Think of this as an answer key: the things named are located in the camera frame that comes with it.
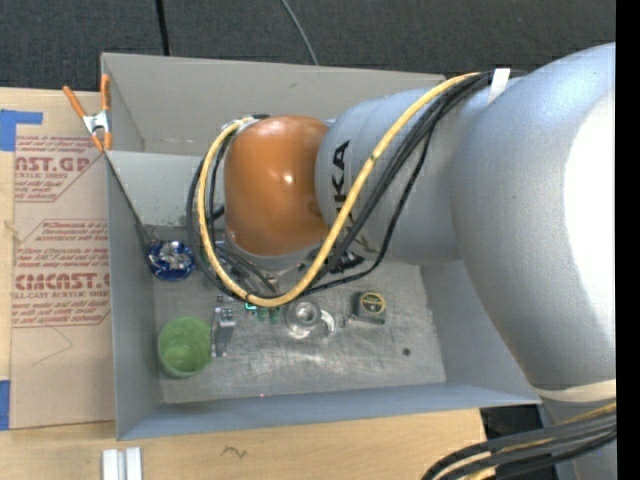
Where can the green plastic cup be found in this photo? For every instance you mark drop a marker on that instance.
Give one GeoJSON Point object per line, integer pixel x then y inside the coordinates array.
{"type": "Point", "coordinates": [184, 348]}

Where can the clear glass stopper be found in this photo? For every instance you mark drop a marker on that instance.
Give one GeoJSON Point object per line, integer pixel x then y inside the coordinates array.
{"type": "Point", "coordinates": [306, 318]}

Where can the brown cardboard board red print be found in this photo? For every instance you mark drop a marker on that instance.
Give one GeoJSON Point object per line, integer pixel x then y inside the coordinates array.
{"type": "Point", "coordinates": [60, 348]}

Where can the black and yellow tape measure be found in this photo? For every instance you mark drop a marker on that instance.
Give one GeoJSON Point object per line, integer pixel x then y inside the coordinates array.
{"type": "Point", "coordinates": [371, 307]}

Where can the blue and silver ball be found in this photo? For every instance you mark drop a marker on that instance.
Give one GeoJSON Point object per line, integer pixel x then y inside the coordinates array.
{"type": "Point", "coordinates": [171, 262]}

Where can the black cylinder on white bracket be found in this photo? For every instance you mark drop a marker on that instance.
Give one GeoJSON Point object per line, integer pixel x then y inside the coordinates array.
{"type": "Point", "coordinates": [346, 263]}

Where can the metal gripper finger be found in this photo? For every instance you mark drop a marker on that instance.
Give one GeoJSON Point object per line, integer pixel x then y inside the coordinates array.
{"type": "Point", "coordinates": [224, 335]}

